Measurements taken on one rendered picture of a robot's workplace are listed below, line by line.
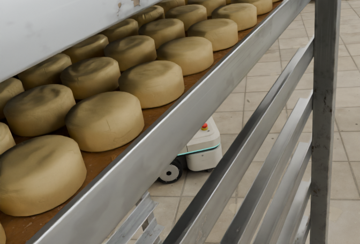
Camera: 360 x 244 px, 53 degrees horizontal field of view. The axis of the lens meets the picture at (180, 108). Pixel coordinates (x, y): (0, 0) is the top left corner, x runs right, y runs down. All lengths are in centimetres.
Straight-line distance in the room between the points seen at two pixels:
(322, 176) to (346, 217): 123
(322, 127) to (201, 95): 41
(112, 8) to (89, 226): 10
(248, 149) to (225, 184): 5
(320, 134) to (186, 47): 37
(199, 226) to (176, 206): 170
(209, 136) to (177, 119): 179
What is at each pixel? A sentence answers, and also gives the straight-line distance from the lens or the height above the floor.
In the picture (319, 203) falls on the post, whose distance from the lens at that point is 73.
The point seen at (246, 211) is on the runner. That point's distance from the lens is 43.
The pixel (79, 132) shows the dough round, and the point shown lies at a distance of 23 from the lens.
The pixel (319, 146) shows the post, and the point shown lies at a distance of 65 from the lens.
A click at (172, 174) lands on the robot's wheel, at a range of 208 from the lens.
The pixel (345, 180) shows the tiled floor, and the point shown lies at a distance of 210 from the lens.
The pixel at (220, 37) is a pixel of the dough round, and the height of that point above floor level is 124.
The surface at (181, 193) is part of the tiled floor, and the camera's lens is 204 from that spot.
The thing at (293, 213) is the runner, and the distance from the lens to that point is 68.
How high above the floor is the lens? 135
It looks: 28 degrees down
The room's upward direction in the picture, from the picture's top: 10 degrees counter-clockwise
